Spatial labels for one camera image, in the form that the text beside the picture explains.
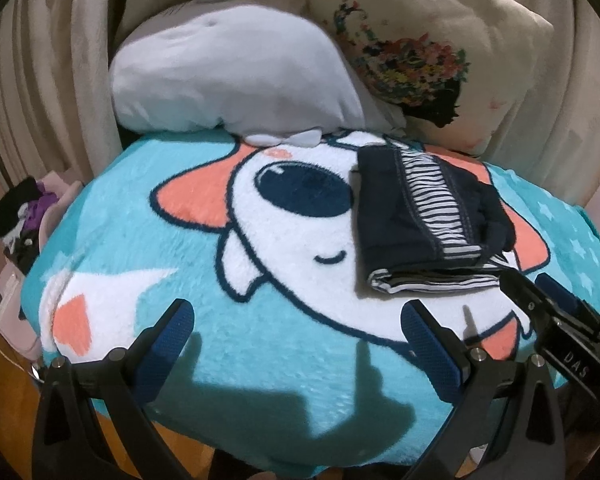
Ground navy striped pants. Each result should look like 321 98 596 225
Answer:
356 145 516 294

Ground teal cartoon fleece blanket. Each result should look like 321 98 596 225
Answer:
19 129 600 478

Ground pile of dark clothes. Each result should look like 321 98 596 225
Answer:
0 177 59 275

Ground cream floral print pillow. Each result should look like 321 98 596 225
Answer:
309 0 553 155

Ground beige curtain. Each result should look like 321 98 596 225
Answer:
0 0 600 229

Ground grey white plush pillow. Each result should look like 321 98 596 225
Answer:
109 0 405 148

